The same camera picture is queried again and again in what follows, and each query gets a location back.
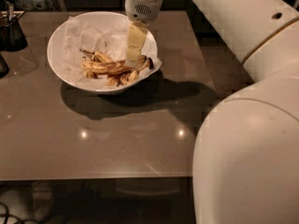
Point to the white robot base under table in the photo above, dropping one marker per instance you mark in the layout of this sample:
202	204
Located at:
25	202

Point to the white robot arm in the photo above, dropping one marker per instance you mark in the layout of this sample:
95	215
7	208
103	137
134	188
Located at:
246	157

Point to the dark round object at edge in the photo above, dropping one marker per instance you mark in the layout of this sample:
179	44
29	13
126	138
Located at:
4	69

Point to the white ceramic bowl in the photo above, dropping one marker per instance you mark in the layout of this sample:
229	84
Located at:
57	56

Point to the ripe spotted banana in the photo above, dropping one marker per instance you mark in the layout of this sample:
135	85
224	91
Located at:
115	68

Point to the white paper liner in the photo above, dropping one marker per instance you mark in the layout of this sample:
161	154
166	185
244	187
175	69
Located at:
149	50

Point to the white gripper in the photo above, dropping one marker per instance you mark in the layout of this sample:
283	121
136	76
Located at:
141	9

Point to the dark glass utensil holder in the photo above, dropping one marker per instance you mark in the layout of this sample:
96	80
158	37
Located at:
12	37

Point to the brown banana peel pieces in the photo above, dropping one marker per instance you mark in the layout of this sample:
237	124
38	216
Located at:
112	80

